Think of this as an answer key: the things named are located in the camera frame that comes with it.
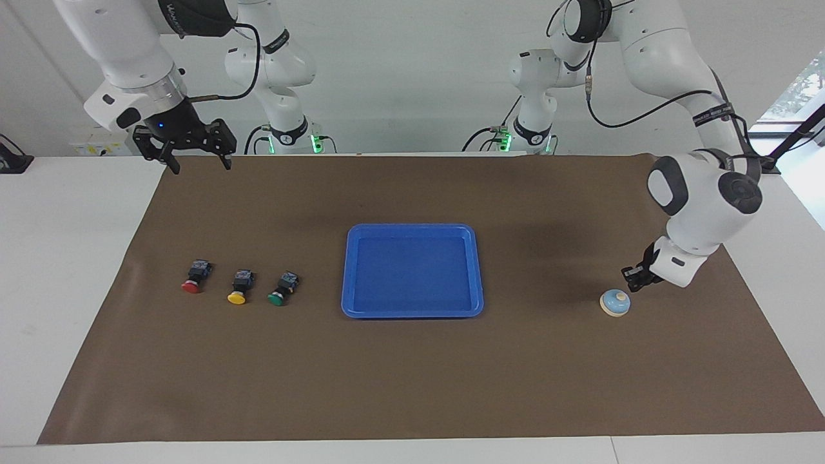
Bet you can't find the window with greenery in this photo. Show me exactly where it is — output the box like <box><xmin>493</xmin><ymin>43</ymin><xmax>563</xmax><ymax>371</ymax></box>
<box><xmin>757</xmin><ymin>52</ymin><xmax>825</xmax><ymax>124</ymax></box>

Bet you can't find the blue service bell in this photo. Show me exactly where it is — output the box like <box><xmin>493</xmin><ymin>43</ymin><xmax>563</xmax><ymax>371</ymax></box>
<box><xmin>599</xmin><ymin>290</ymin><xmax>632</xmax><ymax>318</ymax></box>

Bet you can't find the yellow push button switch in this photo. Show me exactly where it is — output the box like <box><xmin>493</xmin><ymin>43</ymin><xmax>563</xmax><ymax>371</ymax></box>
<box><xmin>227</xmin><ymin>269</ymin><xmax>255</xmax><ymax>305</ymax></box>

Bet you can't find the black base cable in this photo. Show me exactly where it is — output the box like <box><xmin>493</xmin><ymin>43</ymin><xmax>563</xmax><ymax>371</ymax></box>
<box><xmin>244</xmin><ymin>124</ymin><xmax>271</xmax><ymax>155</ymax></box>
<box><xmin>461</xmin><ymin>97</ymin><xmax>523</xmax><ymax>153</ymax></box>

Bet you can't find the red push button switch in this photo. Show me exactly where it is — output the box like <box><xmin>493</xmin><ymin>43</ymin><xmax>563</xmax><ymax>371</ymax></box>
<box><xmin>181</xmin><ymin>259</ymin><xmax>215</xmax><ymax>295</ymax></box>

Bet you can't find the black left base cable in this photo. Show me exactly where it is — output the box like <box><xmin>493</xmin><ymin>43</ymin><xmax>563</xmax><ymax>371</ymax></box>
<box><xmin>461</xmin><ymin>97</ymin><xmax>523</xmax><ymax>153</ymax></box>

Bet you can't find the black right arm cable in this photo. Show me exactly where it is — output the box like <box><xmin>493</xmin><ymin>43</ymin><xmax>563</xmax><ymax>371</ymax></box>
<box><xmin>184</xmin><ymin>23</ymin><xmax>262</xmax><ymax>104</ymax></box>

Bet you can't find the white wall socket box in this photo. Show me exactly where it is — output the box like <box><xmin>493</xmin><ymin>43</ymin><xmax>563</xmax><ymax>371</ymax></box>
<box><xmin>70</xmin><ymin>139</ymin><xmax>139</xmax><ymax>157</ymax></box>

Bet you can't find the brown table mat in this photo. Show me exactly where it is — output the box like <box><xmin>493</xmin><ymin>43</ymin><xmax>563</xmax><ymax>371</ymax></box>
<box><xmin>37</xmin><ymin>153</ymin><xmax>825</xmax><ymax>445</ymax></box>

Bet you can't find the black camera stand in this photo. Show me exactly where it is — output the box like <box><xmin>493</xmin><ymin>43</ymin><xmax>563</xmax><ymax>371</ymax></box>
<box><xmin>757</xmin><ymin>103</ymin><xmax>825</xmax><ymax>176</ymax></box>

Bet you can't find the blue plastic tray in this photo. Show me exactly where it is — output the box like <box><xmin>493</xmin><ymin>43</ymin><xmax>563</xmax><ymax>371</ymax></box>
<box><xmin>340</xmin><ymin>223</ymin><xmax>485</xmax><ymax>320</ymax></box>

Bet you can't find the green push button switch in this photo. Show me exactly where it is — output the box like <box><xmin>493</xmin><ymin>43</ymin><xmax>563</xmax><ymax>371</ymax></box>
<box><xmin>267</xmin><ymin>271</ymin><xmax>299</xmax><ymax>306</ymax></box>

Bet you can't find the black right base cable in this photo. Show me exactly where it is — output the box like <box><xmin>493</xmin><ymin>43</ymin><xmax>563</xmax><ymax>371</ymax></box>
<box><xmin>244</xmin><ymin>124</ymin><xmax>271</xmax><ymax>155</ymax></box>

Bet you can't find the black table clamp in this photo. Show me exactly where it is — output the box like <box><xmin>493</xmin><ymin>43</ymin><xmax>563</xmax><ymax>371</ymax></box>
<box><xmin>0</xmin><ymin>133</ymin><xmax>35</xmax><ymax>175</ymax></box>

